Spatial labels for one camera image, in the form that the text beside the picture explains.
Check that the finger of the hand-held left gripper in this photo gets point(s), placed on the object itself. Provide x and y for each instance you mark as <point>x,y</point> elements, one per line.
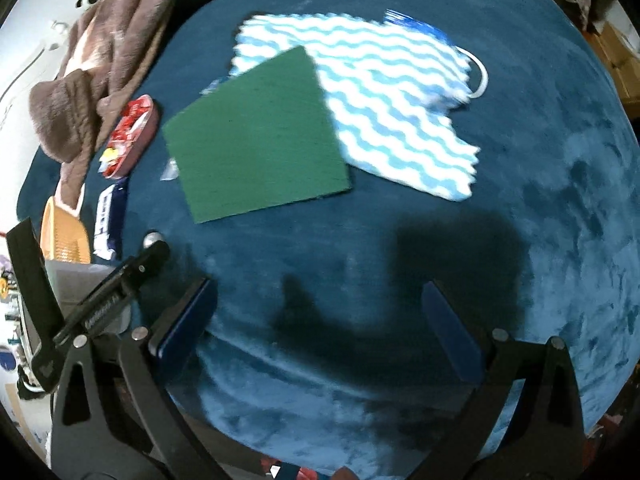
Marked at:
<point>32,275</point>
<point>125,277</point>

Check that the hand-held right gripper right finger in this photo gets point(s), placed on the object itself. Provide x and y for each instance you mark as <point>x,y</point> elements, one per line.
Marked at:
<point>450,330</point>

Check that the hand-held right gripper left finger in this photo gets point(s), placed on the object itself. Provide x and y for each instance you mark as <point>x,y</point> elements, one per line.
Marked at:
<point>186,317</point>

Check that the green scouring pad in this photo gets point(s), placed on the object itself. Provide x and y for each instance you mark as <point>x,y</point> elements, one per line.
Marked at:
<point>255,135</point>

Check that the light blue face mask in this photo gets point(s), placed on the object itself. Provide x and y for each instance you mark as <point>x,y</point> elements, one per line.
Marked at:
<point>483,77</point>

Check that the blue wet wipes packet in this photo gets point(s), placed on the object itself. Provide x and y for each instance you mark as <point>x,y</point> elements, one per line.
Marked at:
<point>415,25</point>

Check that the grey plastic bin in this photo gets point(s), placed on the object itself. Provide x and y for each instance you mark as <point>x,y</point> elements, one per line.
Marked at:
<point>80,280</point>

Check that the orange basket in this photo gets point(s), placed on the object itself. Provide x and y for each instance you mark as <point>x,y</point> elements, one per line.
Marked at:
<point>60,235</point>

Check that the dark blue packet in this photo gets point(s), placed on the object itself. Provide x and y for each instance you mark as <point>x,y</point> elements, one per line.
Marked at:
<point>107,220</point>

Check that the red snack packet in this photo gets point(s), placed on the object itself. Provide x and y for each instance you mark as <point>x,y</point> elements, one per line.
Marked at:
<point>127,130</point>

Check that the teal plush blanket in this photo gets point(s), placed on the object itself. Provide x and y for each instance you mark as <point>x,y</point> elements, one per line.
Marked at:
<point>550,185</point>

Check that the blue white wavy cloth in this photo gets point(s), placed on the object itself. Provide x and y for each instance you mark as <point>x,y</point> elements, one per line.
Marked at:
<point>390,110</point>

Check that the brown fleece blanket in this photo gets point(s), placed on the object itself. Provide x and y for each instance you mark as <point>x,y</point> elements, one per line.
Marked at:
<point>125,35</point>

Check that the cardboard boxes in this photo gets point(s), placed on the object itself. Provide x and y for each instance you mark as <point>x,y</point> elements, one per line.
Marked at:
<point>617,45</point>

